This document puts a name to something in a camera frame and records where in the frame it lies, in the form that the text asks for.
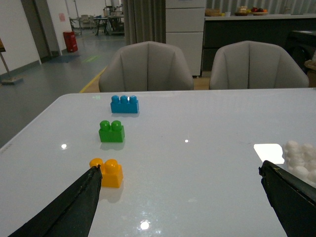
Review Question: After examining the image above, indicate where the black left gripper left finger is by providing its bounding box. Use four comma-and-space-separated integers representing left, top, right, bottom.
11, 166, 102, 237

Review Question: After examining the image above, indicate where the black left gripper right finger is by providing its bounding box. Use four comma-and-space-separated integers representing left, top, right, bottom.
259, 160, 316, 237

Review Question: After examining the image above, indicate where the yellow two-stud block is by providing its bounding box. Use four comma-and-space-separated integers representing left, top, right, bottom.
89, 158, 123, 188

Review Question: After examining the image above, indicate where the green two-stud block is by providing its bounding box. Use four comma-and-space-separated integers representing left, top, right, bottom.
99, 120, 125, 143

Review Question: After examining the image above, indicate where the blue three-stud block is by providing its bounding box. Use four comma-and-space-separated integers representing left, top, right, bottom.
111, 95, 139, 114

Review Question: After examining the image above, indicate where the beige cushion at right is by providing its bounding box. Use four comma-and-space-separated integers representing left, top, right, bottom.
304, 60, 316, 73

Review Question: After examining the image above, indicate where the right grey armchair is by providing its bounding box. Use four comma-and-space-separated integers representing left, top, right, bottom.
209, 40, 309, 90

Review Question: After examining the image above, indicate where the grey armchair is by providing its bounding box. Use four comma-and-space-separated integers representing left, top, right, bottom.
209, 40, 309, 90
98, 41, 194, 92

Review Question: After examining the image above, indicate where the left grey armchair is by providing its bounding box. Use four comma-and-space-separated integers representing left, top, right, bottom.
98, 41, 194, 92

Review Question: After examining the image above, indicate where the red box on floor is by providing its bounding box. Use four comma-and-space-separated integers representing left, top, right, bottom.
63, 31, 78, 52

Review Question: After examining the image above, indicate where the dark counter with white top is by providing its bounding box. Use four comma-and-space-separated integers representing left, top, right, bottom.
202, 14, 316, 72

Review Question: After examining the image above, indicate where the fruit bowl on counter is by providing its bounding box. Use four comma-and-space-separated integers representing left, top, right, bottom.
250, 7, 268, 16

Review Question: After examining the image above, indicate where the grey curtain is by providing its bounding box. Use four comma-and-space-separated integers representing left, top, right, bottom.
122, 0, 166, 45

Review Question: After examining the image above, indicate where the white drawer cabinet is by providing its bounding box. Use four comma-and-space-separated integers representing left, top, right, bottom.
165, 0, 206, 76

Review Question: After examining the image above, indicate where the white studded base plate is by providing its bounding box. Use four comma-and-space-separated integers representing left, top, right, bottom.
282, 140, 316, 188

